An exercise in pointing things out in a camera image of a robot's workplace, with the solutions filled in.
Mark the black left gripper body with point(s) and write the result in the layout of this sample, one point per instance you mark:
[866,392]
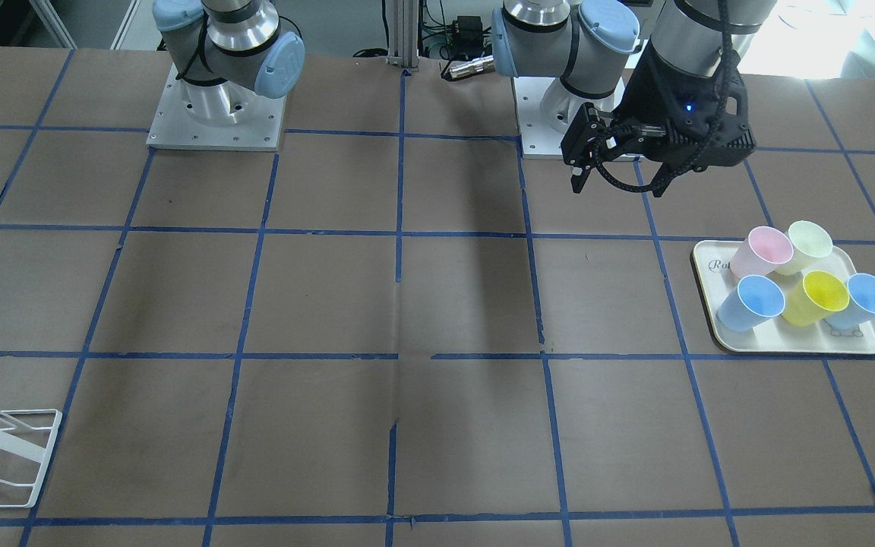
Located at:
[644,93]

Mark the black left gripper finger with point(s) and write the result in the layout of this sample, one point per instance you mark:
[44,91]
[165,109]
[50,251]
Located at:
[664,176]
[578,177]

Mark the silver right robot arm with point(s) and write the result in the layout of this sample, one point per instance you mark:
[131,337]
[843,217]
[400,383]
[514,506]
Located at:
[241,42]

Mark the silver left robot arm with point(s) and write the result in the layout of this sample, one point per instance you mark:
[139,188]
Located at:
[594,47]

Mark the pink cup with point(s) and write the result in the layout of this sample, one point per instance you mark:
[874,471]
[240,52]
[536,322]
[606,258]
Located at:
[763,251]

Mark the light blue cup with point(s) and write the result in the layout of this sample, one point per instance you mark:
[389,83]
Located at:
[754,300]

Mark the cream white cup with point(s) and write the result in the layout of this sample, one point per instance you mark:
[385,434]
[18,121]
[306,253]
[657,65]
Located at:
[811,243]

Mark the yellow cup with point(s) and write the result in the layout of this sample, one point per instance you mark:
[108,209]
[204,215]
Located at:
[818,295]

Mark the white plastic tray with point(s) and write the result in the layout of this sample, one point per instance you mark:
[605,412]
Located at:
[710,260]

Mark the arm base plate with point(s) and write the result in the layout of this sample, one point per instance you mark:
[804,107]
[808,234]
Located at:
[544,109]
[225,117]

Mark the aluminium frame post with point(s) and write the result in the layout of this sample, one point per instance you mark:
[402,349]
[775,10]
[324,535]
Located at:
[403,26]

